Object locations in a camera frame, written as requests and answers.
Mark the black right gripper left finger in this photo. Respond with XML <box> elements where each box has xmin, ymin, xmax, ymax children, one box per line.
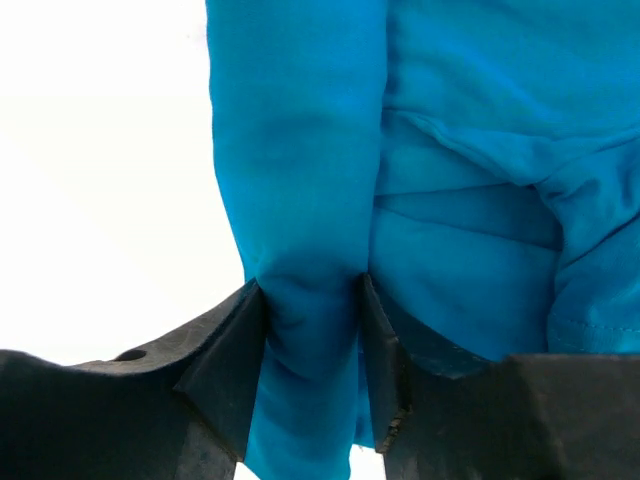
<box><xmin>1</xmin><ymin>282</ymin><xmax>267</xmax><ymax>480</ymax></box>

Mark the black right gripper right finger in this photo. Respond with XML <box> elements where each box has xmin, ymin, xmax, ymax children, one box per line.
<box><xmin>359</xmin><ymin>275</ymin><xmax>639</xmax><ymax>479</ymax></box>

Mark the blue t shirt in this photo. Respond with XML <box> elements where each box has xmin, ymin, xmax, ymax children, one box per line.
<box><xmin>206</xmin><ymin>1</ymin><xmax>639</xmax><ymax>479</ymax></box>

